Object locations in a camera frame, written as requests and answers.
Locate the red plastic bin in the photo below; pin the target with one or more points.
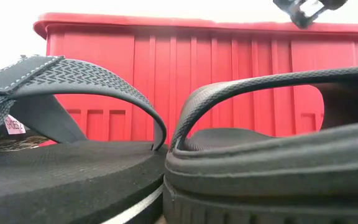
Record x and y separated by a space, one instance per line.
197 77

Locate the black flip-flop sandal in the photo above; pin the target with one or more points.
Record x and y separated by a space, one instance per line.
259 174
57 180

